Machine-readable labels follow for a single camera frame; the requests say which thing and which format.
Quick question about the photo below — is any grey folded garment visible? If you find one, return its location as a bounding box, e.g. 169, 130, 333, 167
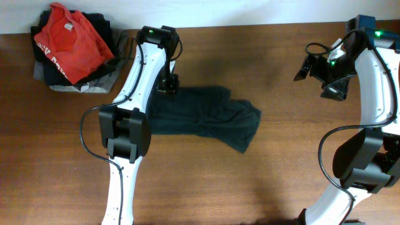
50, 29, 128, 94

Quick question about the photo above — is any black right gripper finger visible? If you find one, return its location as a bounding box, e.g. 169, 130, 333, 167
320, 75, 354, 101
294, 56, 312, 81

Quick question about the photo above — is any navy folded garment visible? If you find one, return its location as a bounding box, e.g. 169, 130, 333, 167
43, 63, 72, 86

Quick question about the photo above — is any black folded garment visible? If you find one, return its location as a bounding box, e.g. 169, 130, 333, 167
31, 11, 119, 84

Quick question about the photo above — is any orange folded t-shirt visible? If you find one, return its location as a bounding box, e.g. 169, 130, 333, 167
33, 2, 114, 84

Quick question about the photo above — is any dark green t-shirt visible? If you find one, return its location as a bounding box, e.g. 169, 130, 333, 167
147, 86, 261, 154

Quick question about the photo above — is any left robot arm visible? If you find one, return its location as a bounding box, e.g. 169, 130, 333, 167
99, 26, 181, 225

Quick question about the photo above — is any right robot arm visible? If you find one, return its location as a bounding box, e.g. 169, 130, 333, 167
295, 15, 399, 225

